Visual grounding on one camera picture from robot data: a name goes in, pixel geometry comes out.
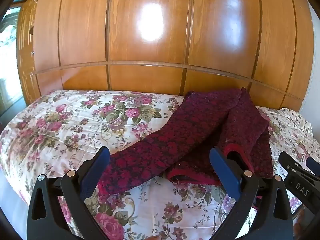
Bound window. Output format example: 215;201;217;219
0;5;25;113

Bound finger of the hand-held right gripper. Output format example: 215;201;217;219
306;156;320;178
278;151;313;203

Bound floral bedspread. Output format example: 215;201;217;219
0;90;314;240

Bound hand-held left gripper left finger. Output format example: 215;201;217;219
26;146;111;240

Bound wooden wardrobe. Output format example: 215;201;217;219
16;0;314;112

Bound red floral knit pants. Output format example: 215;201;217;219
97;87;274;195

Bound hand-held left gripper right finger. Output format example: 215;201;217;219
209;146;293;240

